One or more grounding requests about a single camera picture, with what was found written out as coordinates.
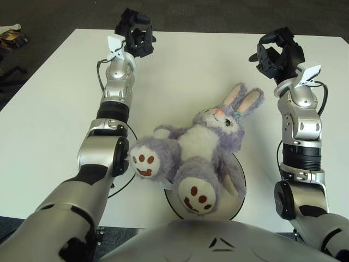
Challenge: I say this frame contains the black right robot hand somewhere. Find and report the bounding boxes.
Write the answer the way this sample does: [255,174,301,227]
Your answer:
[248,26,306,85]

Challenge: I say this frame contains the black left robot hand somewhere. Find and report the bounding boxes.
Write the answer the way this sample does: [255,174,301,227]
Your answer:
[114,8,158,58]

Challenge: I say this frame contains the purple plush bunny doll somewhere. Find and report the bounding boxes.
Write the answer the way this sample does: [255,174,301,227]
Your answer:
[128,83,265,218]

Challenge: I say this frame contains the white plate with black rim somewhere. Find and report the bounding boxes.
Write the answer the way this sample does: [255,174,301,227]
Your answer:
[163,152,248,221]

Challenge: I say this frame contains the dark box with gold print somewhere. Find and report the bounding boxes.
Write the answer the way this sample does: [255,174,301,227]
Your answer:
[0,29,30,49]

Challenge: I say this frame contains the white paper sheet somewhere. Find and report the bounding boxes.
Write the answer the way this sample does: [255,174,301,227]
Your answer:
[0,23,22,33]

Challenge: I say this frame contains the black office chair base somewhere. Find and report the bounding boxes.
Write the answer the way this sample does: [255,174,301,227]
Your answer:
[0,54,28,91]

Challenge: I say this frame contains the grey robot torso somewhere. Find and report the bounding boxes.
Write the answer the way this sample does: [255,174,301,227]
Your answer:
[95,219,341,262]

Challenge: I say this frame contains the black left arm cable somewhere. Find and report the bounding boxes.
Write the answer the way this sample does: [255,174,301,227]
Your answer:
[97,58,137,199]

